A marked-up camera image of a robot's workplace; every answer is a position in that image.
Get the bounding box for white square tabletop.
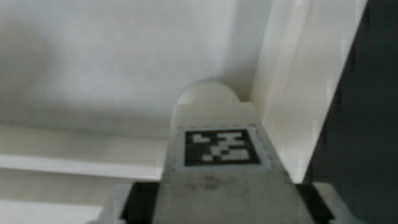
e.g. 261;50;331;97
0;0;370;224

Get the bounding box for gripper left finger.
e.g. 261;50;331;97
87;182;160;224

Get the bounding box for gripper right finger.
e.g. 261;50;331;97
297;182;363;224

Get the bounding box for white table leg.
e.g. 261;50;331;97
153;81;315;224

